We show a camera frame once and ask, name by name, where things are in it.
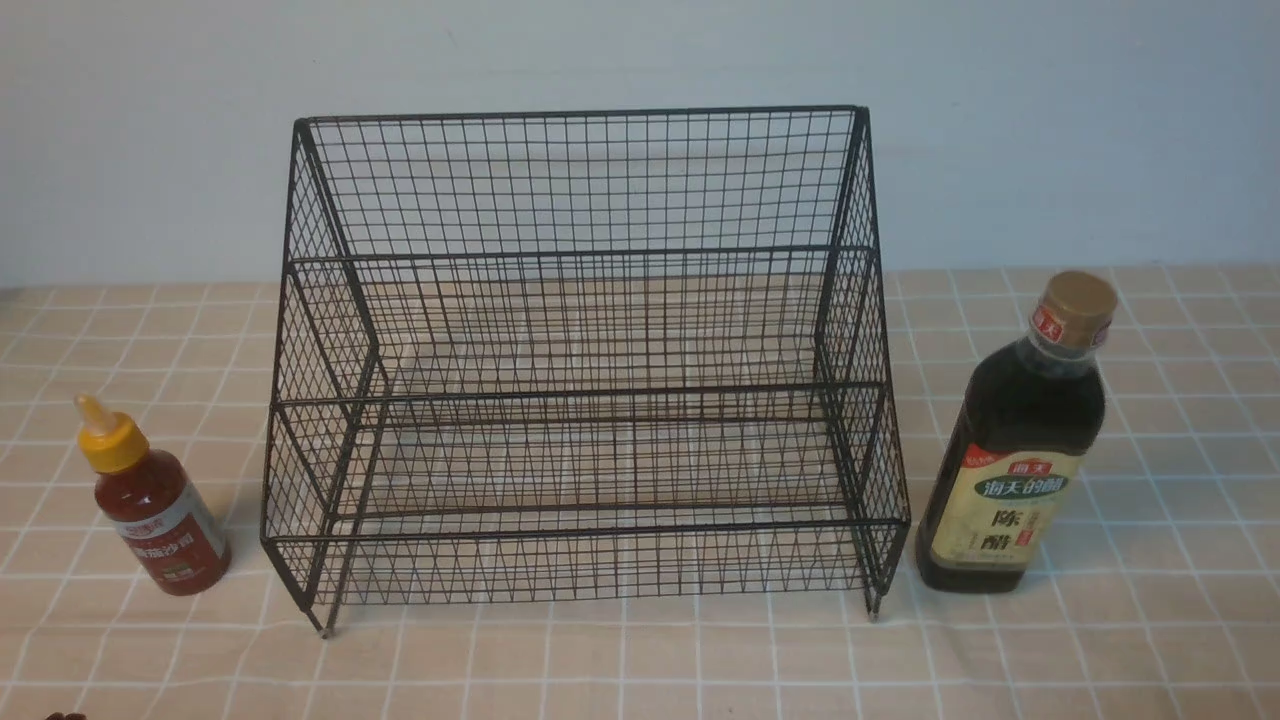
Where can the dark vinegar bottle gold cap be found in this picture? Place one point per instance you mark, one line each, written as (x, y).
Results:
(1031, 412)

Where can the red sauce bottle yellow cap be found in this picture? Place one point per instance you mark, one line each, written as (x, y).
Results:
(154, 506)

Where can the beige checked tablecloth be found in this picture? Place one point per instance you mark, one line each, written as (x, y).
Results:
(1154, 597)

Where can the black wire mesh shelf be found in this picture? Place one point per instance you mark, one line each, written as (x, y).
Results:
(546, 356)

